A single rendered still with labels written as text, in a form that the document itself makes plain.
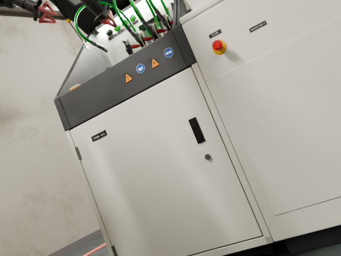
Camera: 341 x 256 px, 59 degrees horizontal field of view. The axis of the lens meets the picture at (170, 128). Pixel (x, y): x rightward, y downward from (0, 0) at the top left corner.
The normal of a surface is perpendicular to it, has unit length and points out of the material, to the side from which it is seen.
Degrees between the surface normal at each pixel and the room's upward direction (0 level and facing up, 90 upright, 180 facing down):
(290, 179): 90
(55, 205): 90
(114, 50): 90
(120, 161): 90
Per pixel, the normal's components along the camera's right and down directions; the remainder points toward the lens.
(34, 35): 0.65, -0.34
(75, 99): -0.37, 0.04
